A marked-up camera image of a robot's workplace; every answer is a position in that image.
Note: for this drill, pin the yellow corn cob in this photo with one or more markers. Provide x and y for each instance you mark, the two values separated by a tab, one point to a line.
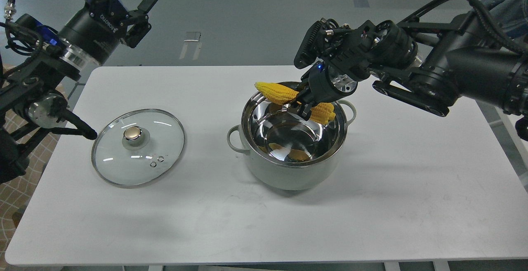
323	113

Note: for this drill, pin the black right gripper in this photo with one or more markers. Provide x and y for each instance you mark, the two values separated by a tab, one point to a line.
325	85

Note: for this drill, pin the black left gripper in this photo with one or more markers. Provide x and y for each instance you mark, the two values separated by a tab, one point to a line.
94	28

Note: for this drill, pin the glass pot lid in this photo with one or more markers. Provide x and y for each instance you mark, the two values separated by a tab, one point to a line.
138	147

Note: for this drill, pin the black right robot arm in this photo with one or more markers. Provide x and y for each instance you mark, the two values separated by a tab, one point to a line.
445	50

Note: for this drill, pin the beige checkered cloth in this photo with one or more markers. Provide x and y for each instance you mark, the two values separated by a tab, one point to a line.
15	194

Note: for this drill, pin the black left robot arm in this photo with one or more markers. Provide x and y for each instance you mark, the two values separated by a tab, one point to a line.
30	89

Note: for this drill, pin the grey steel cooking pot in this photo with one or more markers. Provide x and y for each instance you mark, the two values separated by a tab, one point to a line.
287	152

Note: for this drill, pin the person in blue jeans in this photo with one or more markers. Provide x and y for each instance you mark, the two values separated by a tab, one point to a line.
511	14

